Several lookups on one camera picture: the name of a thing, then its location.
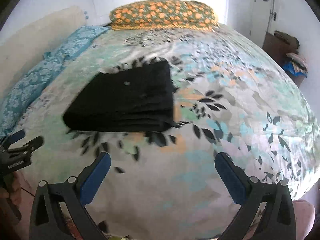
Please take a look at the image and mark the black pants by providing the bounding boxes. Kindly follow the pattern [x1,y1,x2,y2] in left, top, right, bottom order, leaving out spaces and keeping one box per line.
[62,61,174,132]

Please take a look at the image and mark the pink floral clothing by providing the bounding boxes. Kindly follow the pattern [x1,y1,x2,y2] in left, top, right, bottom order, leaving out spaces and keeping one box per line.
[292,199,316,240]

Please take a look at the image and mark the teal patterned blanket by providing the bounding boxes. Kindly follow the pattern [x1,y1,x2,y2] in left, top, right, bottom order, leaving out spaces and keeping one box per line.
[1,26,110,137]

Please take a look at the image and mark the floral leaf-print bedsheet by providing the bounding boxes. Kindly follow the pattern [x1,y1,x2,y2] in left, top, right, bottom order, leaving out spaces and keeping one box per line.
[18,25,319,239]

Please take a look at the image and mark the pile of clothes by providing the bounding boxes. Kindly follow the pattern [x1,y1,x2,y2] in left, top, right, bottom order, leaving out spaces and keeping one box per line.
[282,53,308,77]

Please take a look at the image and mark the olive green folded cloth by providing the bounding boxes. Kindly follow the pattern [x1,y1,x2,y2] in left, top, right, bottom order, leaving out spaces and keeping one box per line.
[274,30,300,50]

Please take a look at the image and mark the orange floral pillow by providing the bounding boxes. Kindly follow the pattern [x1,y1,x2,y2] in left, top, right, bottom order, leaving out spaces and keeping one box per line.
[109,0,219,31]

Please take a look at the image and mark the white door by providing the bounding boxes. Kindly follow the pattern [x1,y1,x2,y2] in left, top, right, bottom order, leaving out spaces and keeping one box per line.
[227,0,275,47]

